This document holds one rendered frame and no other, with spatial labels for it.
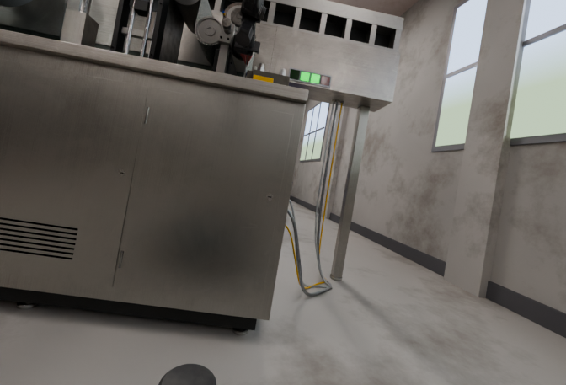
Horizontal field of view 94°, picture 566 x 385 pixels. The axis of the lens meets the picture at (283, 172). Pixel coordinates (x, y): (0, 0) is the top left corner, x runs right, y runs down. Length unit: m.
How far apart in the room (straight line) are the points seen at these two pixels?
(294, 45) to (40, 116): 1.21
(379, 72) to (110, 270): 1.61
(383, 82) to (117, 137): 1.39
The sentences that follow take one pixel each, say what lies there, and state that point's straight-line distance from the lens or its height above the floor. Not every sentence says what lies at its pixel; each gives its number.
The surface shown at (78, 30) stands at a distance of 1.60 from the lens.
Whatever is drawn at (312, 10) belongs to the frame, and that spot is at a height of 1.58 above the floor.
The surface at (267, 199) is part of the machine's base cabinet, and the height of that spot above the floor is 0.51.
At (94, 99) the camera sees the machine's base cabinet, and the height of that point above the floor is 0.74.
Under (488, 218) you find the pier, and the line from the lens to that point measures 2.37.
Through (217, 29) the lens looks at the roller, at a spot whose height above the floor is 1.19.
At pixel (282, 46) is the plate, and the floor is 1.33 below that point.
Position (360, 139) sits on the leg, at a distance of 1.79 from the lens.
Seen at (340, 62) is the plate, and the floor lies 1.31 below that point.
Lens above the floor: 0.59
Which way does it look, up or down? 1 degrees up
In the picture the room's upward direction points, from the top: 10 degrees clockwise
